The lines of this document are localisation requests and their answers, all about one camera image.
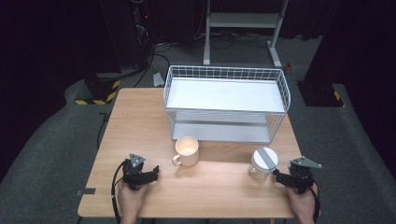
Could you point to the grey tape strip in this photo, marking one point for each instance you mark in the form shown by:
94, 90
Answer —
86, 192

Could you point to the cream ceramic mug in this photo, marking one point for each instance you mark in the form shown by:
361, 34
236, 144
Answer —
187, 153

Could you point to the clear jar with white lid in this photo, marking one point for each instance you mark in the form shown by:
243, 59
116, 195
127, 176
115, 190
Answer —
264, 161

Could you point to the black hazard-striped stand base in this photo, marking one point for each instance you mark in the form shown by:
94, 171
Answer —
322, 95
99, 90

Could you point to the small red object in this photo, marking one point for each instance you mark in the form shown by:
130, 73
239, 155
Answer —
288, 69

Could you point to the white metal stand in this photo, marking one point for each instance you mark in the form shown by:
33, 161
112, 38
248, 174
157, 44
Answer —
243, 20

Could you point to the person's right hand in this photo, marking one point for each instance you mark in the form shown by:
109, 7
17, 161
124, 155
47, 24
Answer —
300, 202

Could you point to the person's left hand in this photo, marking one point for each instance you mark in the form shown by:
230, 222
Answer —
132, 199

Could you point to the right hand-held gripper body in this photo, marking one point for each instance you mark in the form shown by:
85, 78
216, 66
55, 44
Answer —
302, 175

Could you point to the grey power box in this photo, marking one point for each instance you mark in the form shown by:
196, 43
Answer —
158, 80

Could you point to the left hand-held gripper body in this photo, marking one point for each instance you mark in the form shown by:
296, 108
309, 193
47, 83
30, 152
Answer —
134, 174

